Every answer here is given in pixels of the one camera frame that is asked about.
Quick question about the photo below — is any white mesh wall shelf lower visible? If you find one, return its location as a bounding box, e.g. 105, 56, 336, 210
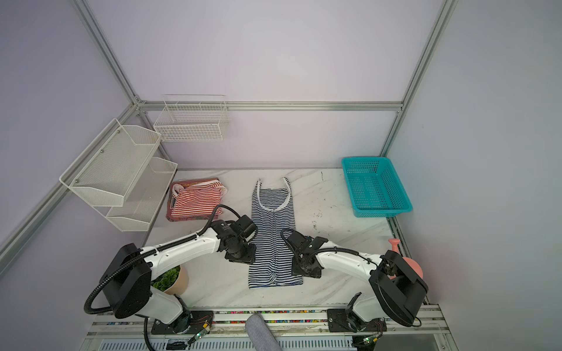
105, 157, 177, 232

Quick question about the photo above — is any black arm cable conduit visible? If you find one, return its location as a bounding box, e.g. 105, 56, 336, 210
280, 227, 422, 328
83, 203, 247, 351

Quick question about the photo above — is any pink watering can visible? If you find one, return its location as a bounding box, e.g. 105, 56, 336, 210
389, 238, 424, 278

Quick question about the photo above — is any red white striped tank top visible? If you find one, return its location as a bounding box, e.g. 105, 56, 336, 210
170, 179, 228, 219

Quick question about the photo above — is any navy white striped tank top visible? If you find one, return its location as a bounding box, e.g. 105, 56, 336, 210
248, 177, 303, 289

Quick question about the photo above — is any white mesh wall shelf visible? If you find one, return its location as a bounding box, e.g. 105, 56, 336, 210
59, 119, 162, 207
105, 157, 177, 232

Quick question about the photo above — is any green potted plant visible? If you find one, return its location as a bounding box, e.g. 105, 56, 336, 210
151, 266, 189, 295

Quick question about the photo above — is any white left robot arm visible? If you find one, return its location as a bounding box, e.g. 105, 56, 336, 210
91, 221, 258, 334

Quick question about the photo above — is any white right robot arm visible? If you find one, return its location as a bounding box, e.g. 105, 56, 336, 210
292, 247, 428, 327

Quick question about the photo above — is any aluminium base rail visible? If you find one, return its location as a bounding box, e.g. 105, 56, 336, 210
80, 305, 458, 350

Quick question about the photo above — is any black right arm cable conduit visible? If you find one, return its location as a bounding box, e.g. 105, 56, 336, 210
280, 227, 422, 328

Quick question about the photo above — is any grey foam microphone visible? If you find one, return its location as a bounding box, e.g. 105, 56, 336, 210
245, 314, 282, 351

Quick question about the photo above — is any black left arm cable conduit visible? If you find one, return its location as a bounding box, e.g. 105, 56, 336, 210
83, 203, 247, 351

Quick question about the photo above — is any folded red graphic tank top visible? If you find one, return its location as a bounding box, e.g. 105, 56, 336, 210
165, 177, 225, 222

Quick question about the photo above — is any white mesh wall shelf upper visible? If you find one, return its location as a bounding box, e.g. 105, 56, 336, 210
59, 119, 162, 207

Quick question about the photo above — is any white wire wall basket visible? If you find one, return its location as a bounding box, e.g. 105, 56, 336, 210
154, 94, 230, 142

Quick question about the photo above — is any teal plastic basket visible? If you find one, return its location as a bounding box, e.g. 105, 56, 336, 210
342, 156, 413, 218

